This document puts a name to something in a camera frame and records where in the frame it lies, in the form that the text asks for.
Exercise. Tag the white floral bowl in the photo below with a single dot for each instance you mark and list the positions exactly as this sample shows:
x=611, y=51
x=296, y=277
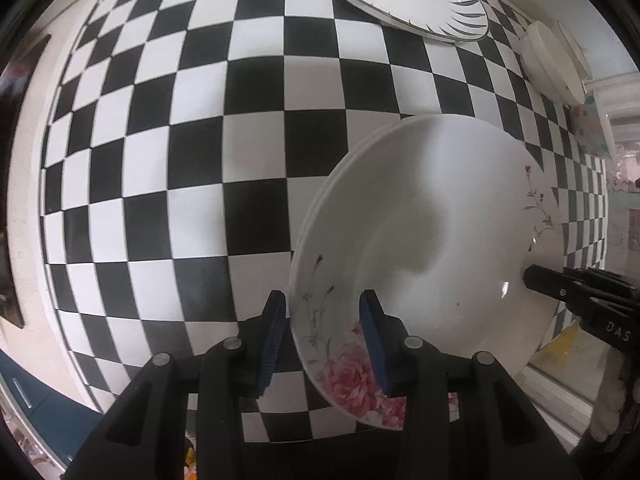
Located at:
x=547, y=62

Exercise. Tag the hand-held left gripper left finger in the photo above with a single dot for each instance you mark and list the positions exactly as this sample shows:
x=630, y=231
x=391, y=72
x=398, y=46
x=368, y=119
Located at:
x=272, y=340

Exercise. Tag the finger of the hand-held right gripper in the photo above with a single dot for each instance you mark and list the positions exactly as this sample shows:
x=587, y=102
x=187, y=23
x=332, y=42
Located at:
x=555, y=284

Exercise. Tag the black white checkered tablecloth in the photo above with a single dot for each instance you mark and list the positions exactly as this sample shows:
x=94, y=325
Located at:
x=200, y=160

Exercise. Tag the white floral plate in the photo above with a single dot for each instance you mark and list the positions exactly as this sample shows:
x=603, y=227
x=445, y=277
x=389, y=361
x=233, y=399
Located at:
x=450, y=220

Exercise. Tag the blue cabinet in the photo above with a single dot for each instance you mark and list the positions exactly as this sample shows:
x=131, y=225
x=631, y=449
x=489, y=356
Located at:
x=35, y=410

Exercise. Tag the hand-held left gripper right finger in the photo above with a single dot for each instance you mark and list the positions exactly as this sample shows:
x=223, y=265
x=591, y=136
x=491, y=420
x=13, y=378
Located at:
x=375, y=350

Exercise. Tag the pastel blue pink bowl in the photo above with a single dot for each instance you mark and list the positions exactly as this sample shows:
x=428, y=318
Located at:
x=592, y=125

